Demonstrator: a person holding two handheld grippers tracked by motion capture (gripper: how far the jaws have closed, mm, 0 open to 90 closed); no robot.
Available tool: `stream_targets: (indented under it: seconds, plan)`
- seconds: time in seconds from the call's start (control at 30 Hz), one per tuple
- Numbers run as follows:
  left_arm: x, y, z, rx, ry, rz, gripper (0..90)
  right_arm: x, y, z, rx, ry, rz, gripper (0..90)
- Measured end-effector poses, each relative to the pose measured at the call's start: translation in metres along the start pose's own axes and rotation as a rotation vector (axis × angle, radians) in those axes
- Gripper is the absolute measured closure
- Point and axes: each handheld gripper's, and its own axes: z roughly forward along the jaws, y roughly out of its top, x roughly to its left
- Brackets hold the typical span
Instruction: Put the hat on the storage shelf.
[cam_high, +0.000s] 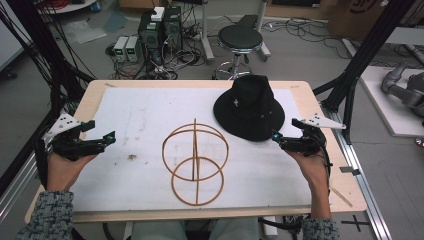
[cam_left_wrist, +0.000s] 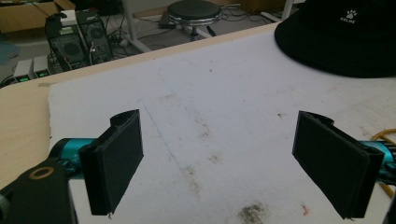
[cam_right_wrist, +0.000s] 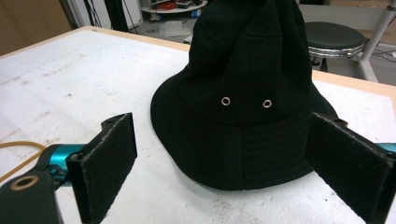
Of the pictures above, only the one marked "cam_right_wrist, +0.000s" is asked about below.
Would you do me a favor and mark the grey metal desk leg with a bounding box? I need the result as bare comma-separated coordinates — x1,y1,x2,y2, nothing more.
356,0,396,83

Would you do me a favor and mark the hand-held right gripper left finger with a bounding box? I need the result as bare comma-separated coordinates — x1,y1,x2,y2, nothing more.
65,112,138,224

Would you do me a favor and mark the tan rubber band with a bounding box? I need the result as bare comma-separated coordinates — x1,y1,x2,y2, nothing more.
0,140,47,184

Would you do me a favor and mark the round black stool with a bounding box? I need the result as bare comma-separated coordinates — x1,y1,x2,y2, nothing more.
304,21,370,73

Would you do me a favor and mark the round white table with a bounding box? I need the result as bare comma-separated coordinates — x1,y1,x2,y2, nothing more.
140,0,209,22

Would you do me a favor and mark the black bucket hat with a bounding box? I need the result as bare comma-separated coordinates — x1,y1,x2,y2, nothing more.
149,0,340,191

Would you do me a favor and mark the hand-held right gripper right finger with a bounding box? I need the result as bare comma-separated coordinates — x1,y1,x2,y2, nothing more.
304,112,396,224

